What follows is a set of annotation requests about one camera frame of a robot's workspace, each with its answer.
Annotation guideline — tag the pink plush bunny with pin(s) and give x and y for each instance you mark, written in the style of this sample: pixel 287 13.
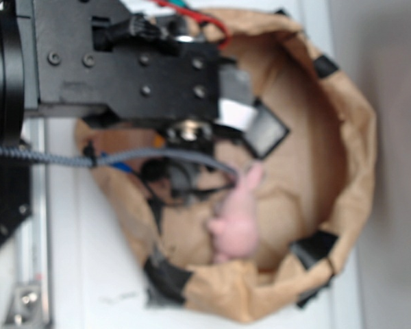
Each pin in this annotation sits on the pink plush bunny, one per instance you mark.
pixel 234 228

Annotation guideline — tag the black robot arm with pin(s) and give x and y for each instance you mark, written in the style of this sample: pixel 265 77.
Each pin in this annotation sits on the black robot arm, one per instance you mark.
pixel 19 89

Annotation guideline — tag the brown crumpled paper bag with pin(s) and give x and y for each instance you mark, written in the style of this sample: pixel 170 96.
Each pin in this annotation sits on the brown crumpled paper bag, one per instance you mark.
pixel 312 204

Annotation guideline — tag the aluminium extrusion rail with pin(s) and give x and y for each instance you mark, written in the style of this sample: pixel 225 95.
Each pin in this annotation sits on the aluminium extrusion rail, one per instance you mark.
pixel 31 303

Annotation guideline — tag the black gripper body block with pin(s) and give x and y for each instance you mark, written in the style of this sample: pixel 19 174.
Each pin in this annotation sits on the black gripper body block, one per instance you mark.
pixel 132 79

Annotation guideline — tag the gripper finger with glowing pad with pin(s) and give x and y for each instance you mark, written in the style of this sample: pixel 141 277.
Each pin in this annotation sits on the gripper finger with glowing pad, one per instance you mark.
pixel 236 101

